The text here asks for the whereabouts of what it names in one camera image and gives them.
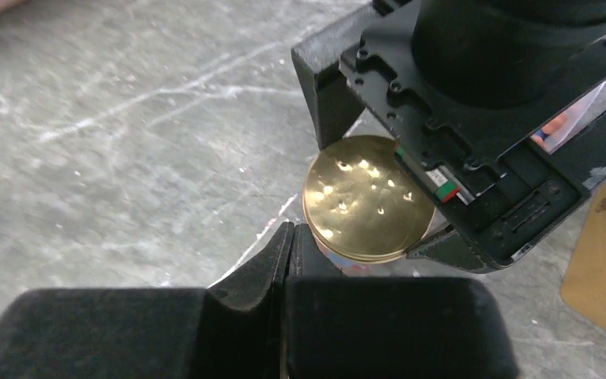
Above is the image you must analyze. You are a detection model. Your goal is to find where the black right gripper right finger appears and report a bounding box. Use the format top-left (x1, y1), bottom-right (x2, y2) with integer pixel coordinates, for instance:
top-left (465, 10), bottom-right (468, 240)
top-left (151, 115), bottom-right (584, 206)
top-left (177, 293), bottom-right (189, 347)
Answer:
top-left (284, 224), bottom-right (518, 378)

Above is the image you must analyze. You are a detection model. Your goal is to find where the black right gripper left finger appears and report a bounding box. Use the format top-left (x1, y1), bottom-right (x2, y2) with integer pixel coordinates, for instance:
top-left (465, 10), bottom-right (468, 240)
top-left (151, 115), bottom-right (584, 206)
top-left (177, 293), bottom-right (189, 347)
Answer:
top-left (0, 222), bottom-right (295, 378)

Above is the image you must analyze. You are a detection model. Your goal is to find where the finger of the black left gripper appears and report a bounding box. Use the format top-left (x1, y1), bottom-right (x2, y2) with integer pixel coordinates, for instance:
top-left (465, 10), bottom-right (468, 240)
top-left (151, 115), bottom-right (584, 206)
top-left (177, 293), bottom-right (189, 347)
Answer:
top-left (291, 5), bottom-right (380, 150)
top-left (406, 110), bottom-right (606, 273)

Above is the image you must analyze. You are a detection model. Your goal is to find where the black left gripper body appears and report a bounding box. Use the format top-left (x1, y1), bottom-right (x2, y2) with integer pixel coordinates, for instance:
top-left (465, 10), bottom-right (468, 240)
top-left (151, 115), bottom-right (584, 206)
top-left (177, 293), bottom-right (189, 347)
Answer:
top-left (338, 0), bottom-right (606, 263)

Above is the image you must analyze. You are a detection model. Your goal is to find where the clear plastic cup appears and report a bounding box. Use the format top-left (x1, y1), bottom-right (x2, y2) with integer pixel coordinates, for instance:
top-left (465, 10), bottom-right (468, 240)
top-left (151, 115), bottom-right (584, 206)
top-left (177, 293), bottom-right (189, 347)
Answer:
top-left (315, 239), bottom-right (384, 276)

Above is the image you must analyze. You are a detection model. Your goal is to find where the gold round lid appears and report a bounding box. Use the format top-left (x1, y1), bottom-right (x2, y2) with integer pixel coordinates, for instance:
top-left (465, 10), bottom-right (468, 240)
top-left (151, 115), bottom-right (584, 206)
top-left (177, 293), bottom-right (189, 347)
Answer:
top-left (302, 135), bottom-right (436, 264)

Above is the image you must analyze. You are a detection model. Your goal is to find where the white tin of pastel candies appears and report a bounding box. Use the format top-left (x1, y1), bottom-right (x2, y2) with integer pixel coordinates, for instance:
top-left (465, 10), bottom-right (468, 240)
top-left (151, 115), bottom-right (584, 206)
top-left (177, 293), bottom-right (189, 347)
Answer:
top-left (530, 81), bottom-right (606, 152)

